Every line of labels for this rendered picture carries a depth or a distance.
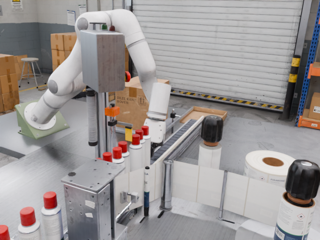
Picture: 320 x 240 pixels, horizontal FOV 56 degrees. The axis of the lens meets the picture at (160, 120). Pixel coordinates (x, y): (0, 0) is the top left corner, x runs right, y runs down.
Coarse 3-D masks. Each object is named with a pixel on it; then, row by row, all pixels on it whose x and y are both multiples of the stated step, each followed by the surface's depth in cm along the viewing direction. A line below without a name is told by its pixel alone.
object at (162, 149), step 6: (192, 120) 197; (186, 126) 187; (198, 126) 188; (180, 132) 177; (192, 132) 181; (174, 138) 169; (186, 138) 170; (168, 144) 161; (180, 144) 162; (156, 150) 153; (162, 150) 154; (174, 150) 154; (156, 156) 147; (168, 156) 148; (150, 162) 141; (66, 234) 94
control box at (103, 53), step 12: (84, 36) 103; (96, 36) 93; (108, 36) 95; (120, 36) 97; (84, 48) 104; (96, 48) 94; (108, 48) 96; (120, 48) 98; (84, 60) 107; (96, 60) 96; (108, 60) 97; (120, 60) 99; (84, 72) 109; (96, 72) 97; (108, 72) 99; (120, 72) 101; (96, 84) 99; (108, 84) 100; (120, 84) 102
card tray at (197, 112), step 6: (198, 108) 231; (204, 108) 229; (192, 114) 224; (198, 114) 224; (204, 114) 225; (210, 114) 225; (216, 114) 226; (222, 114) 224; (180, 120) 208; (186, 120) 211
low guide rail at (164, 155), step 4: (200, 120) 190; (196, 124) 183; (192, 128) 176; (188, 132) 170; (184, 136) 165; (180, 140) 160; (176, 144) 154; (172, 148) 150; (168, 152) 145; (160, 156) 140; (164, 156) 141; (156, 160) 135; (160, 160) 137
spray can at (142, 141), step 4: (136, 132) 122; (140, 132) 122; (140, 136) 122; (140, 140) 123; (144, 140) 124; (144, 144) 124; (144, 148) 125; (144, 152) 125; (144, 156) 126; (144, 160) 127; (144, 164) 128
